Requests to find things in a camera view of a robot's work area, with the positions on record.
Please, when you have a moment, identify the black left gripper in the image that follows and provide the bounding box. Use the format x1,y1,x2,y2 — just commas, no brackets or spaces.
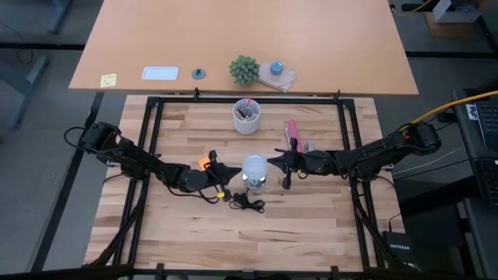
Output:
185,149,243,202

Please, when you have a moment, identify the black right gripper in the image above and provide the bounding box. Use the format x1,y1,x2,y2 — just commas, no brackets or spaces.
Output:
266,137,318,191

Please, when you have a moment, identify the chrome lamp socket base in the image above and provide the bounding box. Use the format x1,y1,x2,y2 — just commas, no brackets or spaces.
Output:
241,173,268,191

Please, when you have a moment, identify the pink stapler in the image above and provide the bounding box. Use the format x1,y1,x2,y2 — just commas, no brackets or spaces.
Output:
286,119,304,152

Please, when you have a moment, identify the black lamp power cord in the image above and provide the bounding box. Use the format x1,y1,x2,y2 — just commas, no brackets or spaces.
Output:
227,189,267,215

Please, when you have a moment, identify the white textured pen cup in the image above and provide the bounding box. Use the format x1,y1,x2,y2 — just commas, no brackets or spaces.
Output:
232,98,262,135

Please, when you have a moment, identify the green potted succulent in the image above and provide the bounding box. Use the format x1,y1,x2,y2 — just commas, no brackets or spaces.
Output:
228,54,261,86

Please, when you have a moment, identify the white rectangular card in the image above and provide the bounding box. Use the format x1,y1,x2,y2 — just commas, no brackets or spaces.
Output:
141,66,180,82

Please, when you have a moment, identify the beige desk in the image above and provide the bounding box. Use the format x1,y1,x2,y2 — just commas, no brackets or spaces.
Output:
68,0,419,97

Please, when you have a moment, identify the black laptop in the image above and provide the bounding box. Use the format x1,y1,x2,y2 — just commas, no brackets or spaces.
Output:
453,87,498,207

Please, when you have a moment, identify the brown cardboard box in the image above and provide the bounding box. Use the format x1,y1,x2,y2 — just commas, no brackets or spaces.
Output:
423,0,492,39

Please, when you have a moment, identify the grey-blue desk leg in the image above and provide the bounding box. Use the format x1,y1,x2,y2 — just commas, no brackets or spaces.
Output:
0,55,51,131
48,0,74,36

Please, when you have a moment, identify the white small box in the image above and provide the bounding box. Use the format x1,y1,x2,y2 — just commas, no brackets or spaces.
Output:
432,0,482,23

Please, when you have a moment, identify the black aluminium table frame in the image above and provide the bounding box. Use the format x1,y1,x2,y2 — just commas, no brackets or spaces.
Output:
81,88,408,280

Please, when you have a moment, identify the black Netgear network switch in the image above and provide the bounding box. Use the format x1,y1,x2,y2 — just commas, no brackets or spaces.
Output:
382,230,413,265

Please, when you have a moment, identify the yellow hanging cable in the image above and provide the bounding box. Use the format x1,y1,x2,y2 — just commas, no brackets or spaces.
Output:
404,89,498,131

